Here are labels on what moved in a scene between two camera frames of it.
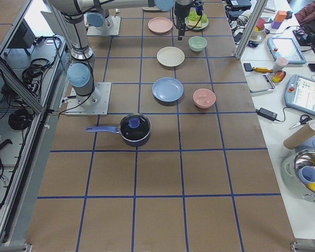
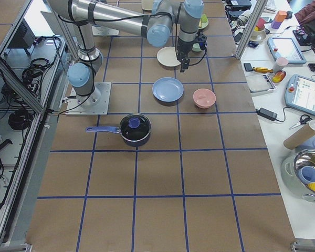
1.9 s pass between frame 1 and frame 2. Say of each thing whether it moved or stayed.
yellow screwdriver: stayed
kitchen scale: stayed
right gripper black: moved
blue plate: stayed
